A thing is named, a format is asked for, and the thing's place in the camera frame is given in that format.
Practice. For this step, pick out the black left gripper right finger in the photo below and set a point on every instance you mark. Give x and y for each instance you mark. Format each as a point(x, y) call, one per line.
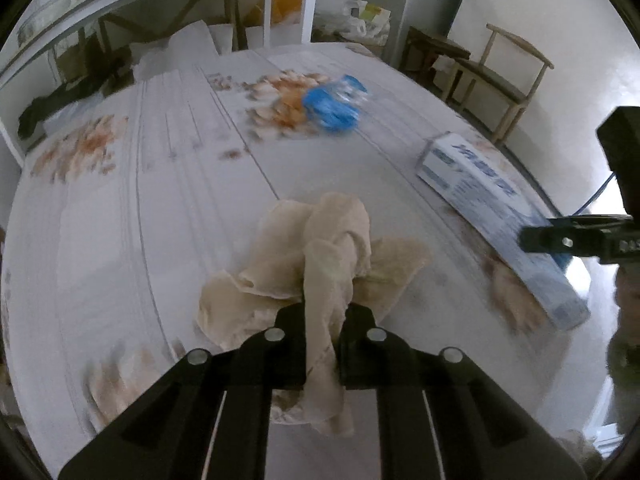
point(439, 415)

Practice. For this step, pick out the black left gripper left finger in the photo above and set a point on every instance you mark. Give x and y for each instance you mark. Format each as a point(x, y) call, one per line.
point(207, 417)

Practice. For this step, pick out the blue white toothpaste box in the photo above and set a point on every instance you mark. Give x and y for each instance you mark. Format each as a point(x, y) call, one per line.
point(478, 189)

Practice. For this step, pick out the beige paper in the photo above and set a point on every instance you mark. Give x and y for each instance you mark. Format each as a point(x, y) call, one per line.
point(321, 255)

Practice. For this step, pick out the blue plastic bag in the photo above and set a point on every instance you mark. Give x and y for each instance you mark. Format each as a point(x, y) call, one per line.
point(335, 106)

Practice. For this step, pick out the right hand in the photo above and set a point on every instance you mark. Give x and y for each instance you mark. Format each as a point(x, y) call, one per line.
point(627, 291)

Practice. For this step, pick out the white mattress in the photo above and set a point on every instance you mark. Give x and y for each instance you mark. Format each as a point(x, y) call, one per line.
point(596, 69)

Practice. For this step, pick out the wooden chair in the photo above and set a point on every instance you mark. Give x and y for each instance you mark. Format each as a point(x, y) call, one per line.
point(479, 73)

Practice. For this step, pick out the floral tablecloth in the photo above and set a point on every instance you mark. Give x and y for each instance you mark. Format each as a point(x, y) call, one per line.
point(98, 264)

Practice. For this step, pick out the cardboard box with bags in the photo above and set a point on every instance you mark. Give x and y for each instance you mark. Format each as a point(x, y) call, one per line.
point(359, 22)

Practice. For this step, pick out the dark cloth under shelf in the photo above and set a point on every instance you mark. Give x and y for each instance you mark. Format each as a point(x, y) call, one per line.
point(44, 106)

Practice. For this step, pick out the white sack under shelf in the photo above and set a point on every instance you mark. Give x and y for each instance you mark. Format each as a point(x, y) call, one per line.
point(191, 45)

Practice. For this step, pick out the glass bowl on shelf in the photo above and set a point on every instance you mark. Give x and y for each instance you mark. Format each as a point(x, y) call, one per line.
point(41, 18)

